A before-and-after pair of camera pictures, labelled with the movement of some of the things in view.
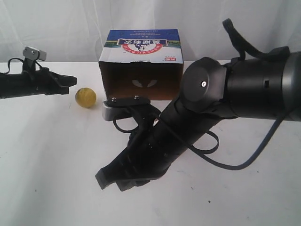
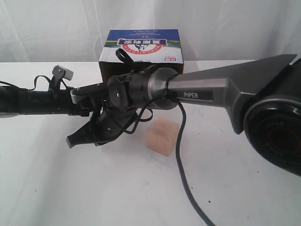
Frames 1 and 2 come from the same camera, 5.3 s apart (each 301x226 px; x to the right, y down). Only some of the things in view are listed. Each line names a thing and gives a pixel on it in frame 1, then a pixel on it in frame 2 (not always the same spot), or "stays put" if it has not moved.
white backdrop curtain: [75, 31] stays put
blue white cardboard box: [146, 63] stays put
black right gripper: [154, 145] → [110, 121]
